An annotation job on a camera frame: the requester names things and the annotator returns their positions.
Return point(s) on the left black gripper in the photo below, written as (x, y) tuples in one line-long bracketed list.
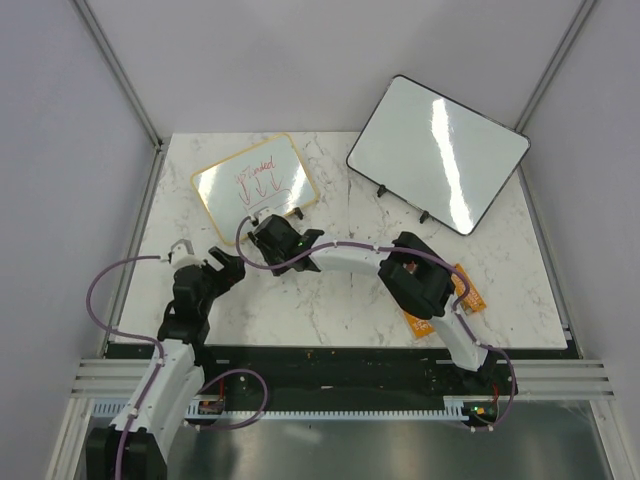
[(231, 273)]

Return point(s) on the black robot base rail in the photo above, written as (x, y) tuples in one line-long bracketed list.
[(352, 379)]

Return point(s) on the white slotted cable duct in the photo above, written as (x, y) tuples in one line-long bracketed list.
[(452, 411)]

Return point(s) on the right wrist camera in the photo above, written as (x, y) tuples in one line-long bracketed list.
[(262, 214)]

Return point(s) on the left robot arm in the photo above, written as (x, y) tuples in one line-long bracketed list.
[(137, 442)]

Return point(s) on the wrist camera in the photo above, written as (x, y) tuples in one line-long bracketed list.
[(262, 214), (182, 254)]

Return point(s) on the black framed large whiteboard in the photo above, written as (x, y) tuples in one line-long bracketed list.
[(436, 154)]

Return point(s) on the aluminium frame rail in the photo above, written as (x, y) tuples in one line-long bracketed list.
[(537, 379)]

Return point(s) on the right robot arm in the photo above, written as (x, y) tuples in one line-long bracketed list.
[(422, 284)]

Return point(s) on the large whiteboard wire stand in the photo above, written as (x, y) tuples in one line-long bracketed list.
[(400, 202)]

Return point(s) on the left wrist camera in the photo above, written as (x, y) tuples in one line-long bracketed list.
[(182, 254)]

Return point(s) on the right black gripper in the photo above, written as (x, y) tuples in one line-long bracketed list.
[(266, 252)]

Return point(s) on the yellow framed small whiteboard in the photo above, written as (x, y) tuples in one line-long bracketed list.
[(270, 174)]

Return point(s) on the orange treehouse book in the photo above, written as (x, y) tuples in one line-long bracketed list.
[(472, 302)]

